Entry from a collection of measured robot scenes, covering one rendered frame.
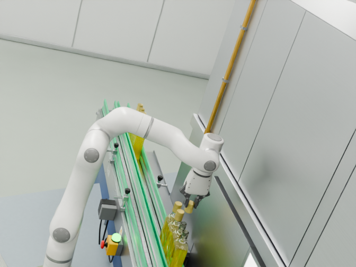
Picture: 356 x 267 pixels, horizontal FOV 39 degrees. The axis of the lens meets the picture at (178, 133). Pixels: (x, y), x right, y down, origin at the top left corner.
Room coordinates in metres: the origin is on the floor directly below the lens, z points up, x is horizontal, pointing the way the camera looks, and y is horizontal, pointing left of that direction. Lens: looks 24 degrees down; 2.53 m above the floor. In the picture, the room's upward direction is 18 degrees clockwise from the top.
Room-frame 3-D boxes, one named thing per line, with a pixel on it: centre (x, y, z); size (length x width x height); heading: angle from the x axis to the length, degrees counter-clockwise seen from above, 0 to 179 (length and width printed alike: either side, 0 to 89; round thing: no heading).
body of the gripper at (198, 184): (1.83, -0.14, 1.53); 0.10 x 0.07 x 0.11; 111
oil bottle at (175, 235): (1.83, -0.14, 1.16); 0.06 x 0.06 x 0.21; 20
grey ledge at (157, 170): (2.43, -0.02, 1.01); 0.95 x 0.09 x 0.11; 21
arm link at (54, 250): (1.79, 0.34, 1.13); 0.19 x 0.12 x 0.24; 6
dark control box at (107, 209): (2.25, 0.23, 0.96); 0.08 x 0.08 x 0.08; 21
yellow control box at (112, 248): (1.99, 0.13, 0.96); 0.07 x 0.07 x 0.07; 21
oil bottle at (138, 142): (2.74, 0.21, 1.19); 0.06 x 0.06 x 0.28; 21
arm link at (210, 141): (1.83, -0.14, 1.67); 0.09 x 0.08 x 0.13; 6
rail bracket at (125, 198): (2.16, 0.17, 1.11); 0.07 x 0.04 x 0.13; 111
